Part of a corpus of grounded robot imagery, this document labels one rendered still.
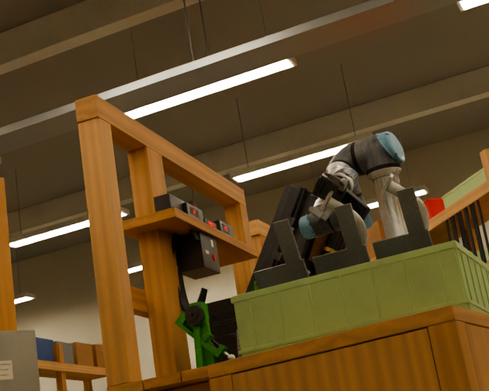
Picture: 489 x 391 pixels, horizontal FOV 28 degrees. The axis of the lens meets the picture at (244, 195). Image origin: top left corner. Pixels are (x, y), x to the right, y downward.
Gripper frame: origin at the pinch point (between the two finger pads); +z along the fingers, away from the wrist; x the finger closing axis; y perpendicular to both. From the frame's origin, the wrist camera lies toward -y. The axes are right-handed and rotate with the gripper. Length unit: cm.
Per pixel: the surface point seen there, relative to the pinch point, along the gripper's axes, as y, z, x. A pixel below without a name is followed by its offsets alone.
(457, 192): -41, -401, -57
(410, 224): -20.7, 6.0, 7.2
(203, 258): 42, -103, -73
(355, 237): -10.2, 5.0, -3.5
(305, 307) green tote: -8.2, 19.3, -22.2
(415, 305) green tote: -31.5, 23.1, -5.6
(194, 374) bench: 15, -31, -81
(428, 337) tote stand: -37, 37, -6
